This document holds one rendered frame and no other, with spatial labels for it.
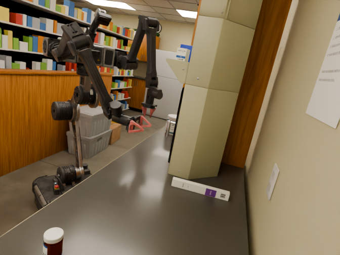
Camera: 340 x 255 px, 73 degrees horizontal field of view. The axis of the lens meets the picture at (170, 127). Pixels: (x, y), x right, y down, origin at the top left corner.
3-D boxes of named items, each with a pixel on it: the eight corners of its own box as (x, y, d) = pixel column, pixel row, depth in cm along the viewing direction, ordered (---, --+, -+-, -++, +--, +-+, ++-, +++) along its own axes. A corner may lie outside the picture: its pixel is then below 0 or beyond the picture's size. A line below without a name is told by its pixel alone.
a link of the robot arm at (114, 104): (116, 107, 134) (103, 114, 130) (113, 92, 125) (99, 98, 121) (128, 118, 128) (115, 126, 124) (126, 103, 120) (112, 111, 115)
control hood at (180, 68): (196, 82, 138) (200, 65, 135) (184, 83, 107) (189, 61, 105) (178, 78, 140) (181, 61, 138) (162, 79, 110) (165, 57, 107)
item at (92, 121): (113, 129, 368) (115, 109, 359) (90, 138, 311) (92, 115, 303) (90, 123, 377) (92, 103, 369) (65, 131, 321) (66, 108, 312)
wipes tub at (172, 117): (181, 133, 197) (185, 116, 193) (178, 137, 184) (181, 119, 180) (167, 129, 200) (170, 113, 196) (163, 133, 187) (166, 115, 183)
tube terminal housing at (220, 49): (219, 164, 144) (252, 36, 124) (214, 187, 114) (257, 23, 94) (181, 154, 150) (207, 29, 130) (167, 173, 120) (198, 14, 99)
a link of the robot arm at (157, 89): (155, 79, 163) (145, 79, 157) (166, 81, 155) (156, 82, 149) (154, 95, 167) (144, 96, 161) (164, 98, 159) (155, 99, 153)
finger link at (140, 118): (154, 119, 127) (138, 114, 129) (149, 122, 120) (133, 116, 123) (151, 130, 129) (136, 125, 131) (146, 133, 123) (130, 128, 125)
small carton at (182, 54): (187, 62, 116) (190, 50, 114) (184, 61, 111) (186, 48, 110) (178, 60, 117) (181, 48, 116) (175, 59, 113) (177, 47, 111)
